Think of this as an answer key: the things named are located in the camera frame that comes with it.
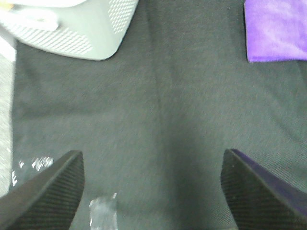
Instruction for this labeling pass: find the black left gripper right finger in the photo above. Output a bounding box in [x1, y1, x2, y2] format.
[220, 149, 307, 230]

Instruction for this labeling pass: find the purple microfiber towel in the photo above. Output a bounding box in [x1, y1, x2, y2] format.
[244, 0, 307, 63]

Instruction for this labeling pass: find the grey perforated plastic basket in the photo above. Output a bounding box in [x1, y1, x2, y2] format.
[0, 0, 139, 60]

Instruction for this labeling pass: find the clear tape piece front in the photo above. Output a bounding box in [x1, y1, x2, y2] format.
[89, 193, 118, 230]

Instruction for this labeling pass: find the black table cloth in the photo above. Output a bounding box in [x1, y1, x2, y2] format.
[12, 0, 307, 230]

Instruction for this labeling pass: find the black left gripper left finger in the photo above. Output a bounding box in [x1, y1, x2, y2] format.
[0, 150, 85, 230]

